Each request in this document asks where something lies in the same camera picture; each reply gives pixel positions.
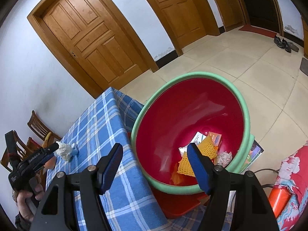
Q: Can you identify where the blue plaid tablecloth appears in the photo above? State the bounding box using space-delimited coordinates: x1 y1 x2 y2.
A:
44 87 231 231

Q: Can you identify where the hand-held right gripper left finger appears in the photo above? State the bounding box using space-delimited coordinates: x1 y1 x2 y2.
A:
29 143 124 231

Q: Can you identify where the large wooden chair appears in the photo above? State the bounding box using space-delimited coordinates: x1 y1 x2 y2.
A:
1 130 42 171

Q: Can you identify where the low wooden cabinet door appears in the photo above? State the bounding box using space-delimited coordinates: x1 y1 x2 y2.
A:
209 0 251 33

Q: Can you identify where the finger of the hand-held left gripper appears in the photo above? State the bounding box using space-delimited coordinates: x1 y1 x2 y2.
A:
40 142 60 154
36 154 55 171

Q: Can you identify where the wooden door with metal handle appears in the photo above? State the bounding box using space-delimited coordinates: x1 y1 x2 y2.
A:
131 0 220 56

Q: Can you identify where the wooden panel door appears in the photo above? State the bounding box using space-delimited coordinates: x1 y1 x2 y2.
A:
27 0 160 99

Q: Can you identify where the large cream paper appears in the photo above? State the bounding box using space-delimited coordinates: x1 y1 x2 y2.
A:
55 142 76 161

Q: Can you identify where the white and teal medicine box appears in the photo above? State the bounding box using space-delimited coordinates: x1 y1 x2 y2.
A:
191 131 208 147

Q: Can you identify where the red floral cloth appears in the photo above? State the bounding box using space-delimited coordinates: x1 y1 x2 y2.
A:
274 141 308 231

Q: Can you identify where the wooden chair with yellow cushion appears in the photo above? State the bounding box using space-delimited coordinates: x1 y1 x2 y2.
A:
27 110 62 147

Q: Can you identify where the apple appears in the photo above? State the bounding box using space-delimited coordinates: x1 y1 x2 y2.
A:
44 157 56 171

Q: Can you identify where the red doormat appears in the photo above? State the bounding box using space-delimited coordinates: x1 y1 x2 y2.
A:
238 25 277 39

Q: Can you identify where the small white paper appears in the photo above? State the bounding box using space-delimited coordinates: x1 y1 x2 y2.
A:
217 151 233 166

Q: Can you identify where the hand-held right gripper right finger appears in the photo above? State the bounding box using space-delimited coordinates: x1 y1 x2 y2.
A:
186 143 281 231

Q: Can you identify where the black cable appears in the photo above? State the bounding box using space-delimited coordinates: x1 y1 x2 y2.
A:
24 196 40 216

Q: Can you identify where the orange cardboard box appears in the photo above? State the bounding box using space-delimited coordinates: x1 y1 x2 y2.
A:
206 131 223 150

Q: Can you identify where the person's left forearm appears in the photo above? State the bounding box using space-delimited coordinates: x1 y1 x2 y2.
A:
15 213 33 231

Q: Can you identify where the red plastic stool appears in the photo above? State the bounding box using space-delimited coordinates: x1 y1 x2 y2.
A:
151 188 210 219

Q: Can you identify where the person's left hand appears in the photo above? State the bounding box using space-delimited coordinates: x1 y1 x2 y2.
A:
16 185 46 222

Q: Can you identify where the yellow foam fruit net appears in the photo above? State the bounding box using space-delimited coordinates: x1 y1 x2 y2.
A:
177 135 218 177

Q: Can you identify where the red basin with green rim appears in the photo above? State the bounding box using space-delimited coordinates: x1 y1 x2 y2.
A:
130 72 255 195

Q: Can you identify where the dark entrance door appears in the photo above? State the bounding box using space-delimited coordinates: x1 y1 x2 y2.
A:
237 0 284 36

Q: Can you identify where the orange mesh cloth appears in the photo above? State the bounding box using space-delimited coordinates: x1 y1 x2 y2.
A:
170 162 196 186

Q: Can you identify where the colourful picture book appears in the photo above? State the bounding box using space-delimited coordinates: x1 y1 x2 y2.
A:
238 140 264 174

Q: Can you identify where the orange cylinder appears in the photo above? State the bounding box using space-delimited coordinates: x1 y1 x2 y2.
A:
268 185 293 218

